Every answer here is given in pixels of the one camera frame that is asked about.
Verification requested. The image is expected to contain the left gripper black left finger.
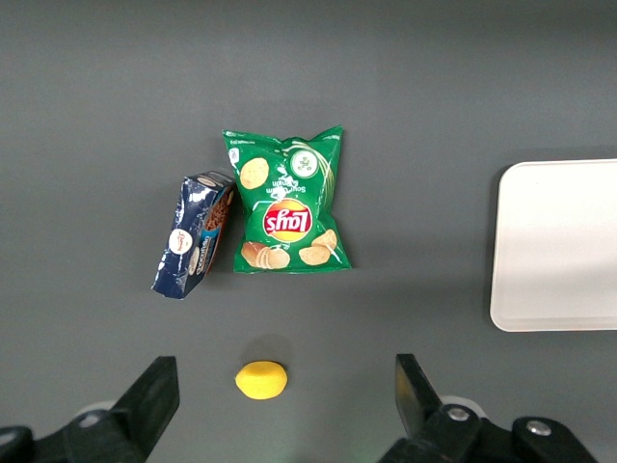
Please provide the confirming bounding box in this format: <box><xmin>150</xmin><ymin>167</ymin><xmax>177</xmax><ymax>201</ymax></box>
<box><xmin>108</xmin><ymin>355</ymin><xmax>181</xmax><ymax>459</ymax></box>

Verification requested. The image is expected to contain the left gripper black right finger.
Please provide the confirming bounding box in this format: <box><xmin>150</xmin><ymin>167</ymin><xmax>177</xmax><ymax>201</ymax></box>
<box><xmin>394</xmin><ymin>353</ymin><xmax>484</xmax><ymax>449</ymax></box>

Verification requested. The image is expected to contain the beige plastic tray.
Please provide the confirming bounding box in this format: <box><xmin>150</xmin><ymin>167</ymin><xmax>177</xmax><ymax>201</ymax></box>
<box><xmin>489</xmin><ymin>158</ymin><xmax>617</xmax><ymax>333</ymax></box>

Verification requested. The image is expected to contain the yellow lemon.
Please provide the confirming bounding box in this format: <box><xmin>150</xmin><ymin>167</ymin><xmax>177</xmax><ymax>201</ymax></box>
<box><xmin>233</xmin><ymin>360</ymin><xmax>289</xmax><ymax>400</ymax></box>

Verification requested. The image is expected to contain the blue chocolate cookie box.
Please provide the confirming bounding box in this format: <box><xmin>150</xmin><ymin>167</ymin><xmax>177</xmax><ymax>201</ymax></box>
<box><xmin>150</xmin><ymin>169</ymin><xmax>238</xmax><ymax>301</ymax></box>

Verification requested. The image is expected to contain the green Lays chips bag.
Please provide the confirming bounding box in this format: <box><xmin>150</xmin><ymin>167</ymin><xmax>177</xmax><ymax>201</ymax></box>
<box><xmin>222</xmin><ymin>124</ymin><xmax>353</xmax><ymax>275</ymax></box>

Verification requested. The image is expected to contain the dark grey table mat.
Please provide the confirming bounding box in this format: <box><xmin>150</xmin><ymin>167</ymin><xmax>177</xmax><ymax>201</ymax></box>
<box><xmin>0</xmin><ymin>0</ymin><xmax>617</xmax><ymax>463</ymax></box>

